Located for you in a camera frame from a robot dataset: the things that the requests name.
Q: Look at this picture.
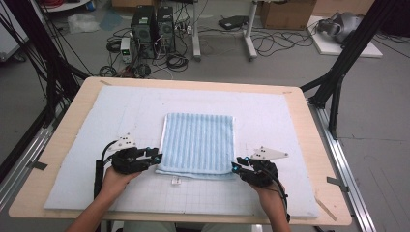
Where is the person's right hand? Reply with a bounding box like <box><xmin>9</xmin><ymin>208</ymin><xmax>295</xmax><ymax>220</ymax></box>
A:
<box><xmin>249</xmin><ymin>179</ymin><xmax>287</xmax><ymax>211</ymax></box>

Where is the white board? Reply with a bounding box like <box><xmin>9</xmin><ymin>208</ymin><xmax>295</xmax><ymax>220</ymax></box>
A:
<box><xmin>306</xmin><ymin>14</ymin><xmax>384</xmax><ymax>59</ymax></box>

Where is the teal sheet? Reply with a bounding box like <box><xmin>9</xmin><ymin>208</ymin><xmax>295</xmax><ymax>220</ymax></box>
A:
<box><xmin>99</xmin><ymin>11</ymin><xmax>124</xmax><ymax>32</ymax></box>

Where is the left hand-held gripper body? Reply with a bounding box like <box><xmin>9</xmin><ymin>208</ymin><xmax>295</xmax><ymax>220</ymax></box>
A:
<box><xmin>106</xmin><ymin>132</ymin><xmax>153</xmax><ymax>176</ymax></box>

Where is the grey headset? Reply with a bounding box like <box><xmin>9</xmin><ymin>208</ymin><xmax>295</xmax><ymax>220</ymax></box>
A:
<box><xmin>317</xmin><ymin>12</ymin><xmax>364</xmax><ymax>44</ymax></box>

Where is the black computer tower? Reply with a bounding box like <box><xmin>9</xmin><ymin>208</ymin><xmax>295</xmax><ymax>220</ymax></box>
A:
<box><xmin>130</xmin><ymin>5</ymin><xmax>158</xmax><ymax>60</ymax></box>
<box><xmin>156</xmin><ymin>5</ymin><xmax>177</xmax><ymax>54</ymax></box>

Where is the white round table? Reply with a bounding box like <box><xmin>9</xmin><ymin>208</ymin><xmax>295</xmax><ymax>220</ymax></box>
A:
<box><xmin>38</xmin><ymin>0</ymin><xmax>93</xmax><ymax>14</ymax></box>

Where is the tangle of black cables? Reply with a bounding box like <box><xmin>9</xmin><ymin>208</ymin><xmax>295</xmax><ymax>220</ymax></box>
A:
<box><xmin>250</xmin><ymin>27</ymin><xmax>321</xmax><ymax>58</ymax></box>
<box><xmin>98</xmin><ymin>18</ymin><xmax>194</xmax><ymax>80</ymax></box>

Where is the black tape piece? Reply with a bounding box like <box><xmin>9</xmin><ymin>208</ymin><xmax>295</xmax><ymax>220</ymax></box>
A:
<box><xmin>326</xmin><ymin>176</ymin><xmax>350</xmax><ymax>193</ymax></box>
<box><xmin>27</xmin><ymin>159</ymin><xmax>48</xmax><ymax>171</ymax></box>

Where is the aluminium rail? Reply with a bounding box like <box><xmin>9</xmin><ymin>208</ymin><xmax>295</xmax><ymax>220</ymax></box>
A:
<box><xmin>0</xmin><ymin>105</ymin><xmax>66</xmax><ymax>211</ymax></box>
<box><xmin>308</xmin><ymin>102</ymin><xmax>377</xmax><ymax>232</ymax></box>

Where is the white foam mat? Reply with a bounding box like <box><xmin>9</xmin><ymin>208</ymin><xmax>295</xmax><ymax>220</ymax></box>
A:
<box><xmin>43</xmin><ymin>84</ymin><xmax>321</xmax><ymax>218</ymax></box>

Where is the white bench power supply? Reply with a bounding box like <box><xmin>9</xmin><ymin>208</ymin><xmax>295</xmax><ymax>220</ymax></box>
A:
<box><xmin>120</xmin><ymin>37</ymin><xmax>133</xmax><ymax>64</ymax></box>

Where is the thin wooden stick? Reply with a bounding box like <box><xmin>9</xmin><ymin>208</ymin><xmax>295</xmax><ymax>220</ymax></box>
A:
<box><xmin>314</xmin><ymin>196</ymin><xmax>337</xmax><ymax>222</ymax></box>

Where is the person's left hand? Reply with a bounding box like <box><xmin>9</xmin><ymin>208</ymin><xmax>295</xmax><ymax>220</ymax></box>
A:
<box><xmin>101</xmin><ymin>166</ymin><xmax>142</xmax><ymax>201</ymax></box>

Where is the large cardboard box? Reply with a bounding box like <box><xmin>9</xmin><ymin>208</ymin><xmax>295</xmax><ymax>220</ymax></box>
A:
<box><xmin>312</xmin><ymin>0</ymin><xmax>385</xmax><ymax>17</ymax></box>

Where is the white desk leg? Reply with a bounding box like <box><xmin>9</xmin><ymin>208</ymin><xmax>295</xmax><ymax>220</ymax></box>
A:
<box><xmin>191</xmin><ymin>0</ymin><xmax>202</xmax><ymax>62</ymax></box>
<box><xmin>243</xmin><ymin>0</ymin><xmax>259</xmax><ymax>62</ymax></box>

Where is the black metal frame stand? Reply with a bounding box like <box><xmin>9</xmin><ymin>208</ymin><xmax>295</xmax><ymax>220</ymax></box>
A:
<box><xmin>0</xmin><ymin>0</ymin><xmax>92</xmax><ymax>128</ymax></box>
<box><xmin>299</xmin><ymin>0</ymin><xmax>400</xmax><ymax>141</ymax></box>

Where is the small cardboard box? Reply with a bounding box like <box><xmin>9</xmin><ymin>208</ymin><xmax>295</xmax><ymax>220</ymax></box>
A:
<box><xmin>110</xmin><ymin>0</ymin><xmax>161</xmax><ymax>9</ymax></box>

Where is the blue striped towel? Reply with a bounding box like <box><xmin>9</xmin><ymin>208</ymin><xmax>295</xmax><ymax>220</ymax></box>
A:
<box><xmin>155</xmin><ymin>112</ymin><xmax>238</xmax><ymax>187</ymax></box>

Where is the wooden table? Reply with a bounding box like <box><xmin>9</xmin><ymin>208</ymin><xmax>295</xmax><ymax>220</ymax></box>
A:
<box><xmin>8</xmin><ymin>75</ymin><xmax>353</xmax><ymax>226</ymax></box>

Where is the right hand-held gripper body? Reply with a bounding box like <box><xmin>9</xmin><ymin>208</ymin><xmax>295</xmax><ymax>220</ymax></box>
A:
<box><xmin>240</xmin><ymin>146</ymin><xmax>289</xmax><ymax>189</ymax></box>

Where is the clear plastic bag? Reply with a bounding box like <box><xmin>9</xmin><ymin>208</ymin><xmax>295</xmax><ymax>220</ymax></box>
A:
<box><xmin>67</xmin><ymin>13</ymin><xmax>101</xmax><ymax>35</ymax></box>

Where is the black flat box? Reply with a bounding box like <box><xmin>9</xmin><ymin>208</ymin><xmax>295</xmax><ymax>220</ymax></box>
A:
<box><xmin>218</xmin><ymin>14</ymin><xmax>249</xmax><ymax>31</ymax></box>

